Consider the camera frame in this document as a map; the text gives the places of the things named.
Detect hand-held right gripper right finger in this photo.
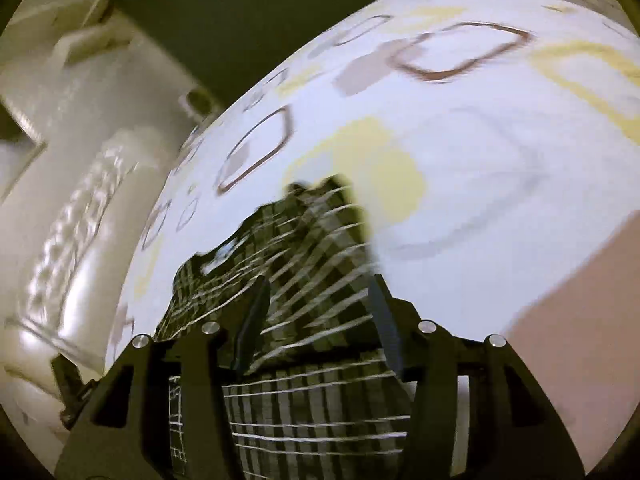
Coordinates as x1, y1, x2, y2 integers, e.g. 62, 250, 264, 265
367, 274, 587, 480

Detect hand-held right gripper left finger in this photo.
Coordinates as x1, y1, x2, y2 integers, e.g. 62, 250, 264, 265
54, 275, 272, 480

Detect black plaid garment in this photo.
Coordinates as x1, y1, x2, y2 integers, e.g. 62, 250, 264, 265
152, 174, 472, 480

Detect cream padded headboard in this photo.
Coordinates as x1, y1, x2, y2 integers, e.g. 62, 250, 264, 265
0, 10, 233, 466

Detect dark object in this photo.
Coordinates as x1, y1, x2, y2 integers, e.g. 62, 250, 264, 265
49, 354, 103, 430

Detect white printed bed sheet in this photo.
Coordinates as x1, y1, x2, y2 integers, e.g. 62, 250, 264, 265
104, 0, 640, 472

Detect person's bare leg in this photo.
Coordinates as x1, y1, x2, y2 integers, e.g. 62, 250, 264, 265
500, 215, 640, 471

